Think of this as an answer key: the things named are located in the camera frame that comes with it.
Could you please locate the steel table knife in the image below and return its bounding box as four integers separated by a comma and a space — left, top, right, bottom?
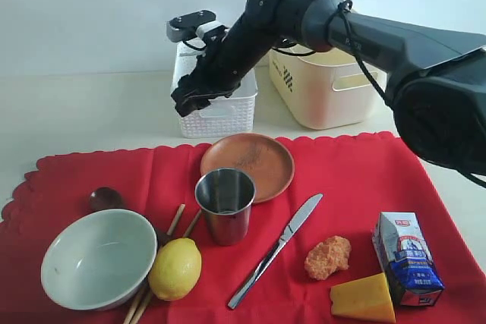
227, 193, 324, 310

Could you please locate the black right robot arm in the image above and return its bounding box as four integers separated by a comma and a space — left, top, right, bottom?
166, 0, 485, 186

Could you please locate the dark wooden spoon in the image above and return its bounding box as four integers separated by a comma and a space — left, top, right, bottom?
88, 187, 172, 247

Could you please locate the stainless steel cup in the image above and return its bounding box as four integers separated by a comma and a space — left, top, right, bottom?
194, 168, 256, 246

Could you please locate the wooden chopstick left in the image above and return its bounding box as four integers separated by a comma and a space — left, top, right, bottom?
123, 204, 185, 324

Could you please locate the white perforated plastic basket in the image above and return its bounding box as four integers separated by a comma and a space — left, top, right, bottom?
170, 42, 257, 138

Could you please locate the orange fried chicken piece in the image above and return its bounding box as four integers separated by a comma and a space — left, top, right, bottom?
305, 236, 352, 281

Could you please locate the blue white milk carton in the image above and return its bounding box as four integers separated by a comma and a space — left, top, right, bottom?
372, 212, 445, 307

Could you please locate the wooden chopstick right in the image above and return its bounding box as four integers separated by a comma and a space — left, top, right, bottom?
124, 210, 201, 324

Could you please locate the yellow lemon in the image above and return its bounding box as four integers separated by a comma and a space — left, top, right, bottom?
148, 237, 202, 301

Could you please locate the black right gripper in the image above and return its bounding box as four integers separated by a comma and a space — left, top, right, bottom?
171, 32, 262, 117

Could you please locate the red scalloped cloth mat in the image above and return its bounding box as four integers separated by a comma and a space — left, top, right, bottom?
1, 132, 485, 323

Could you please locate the cream plastic bin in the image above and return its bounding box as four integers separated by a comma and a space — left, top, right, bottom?
269, 45, 380, 130

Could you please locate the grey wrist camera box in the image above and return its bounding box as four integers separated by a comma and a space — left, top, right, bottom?
166, 10, 216, 43

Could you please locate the brown clay plate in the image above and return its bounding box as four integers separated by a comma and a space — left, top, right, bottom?
200, 133, 295, 203

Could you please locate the yellow cheese wedge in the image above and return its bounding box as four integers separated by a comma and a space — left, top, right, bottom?
330, 273, 396, 323

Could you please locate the wooden chopstick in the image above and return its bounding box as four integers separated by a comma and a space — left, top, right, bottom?
123, 204, 185, 324
124, 210, 201, 324

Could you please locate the pale green ceramic bowl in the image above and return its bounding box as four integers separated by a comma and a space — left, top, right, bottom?
40, 209, 157, 311

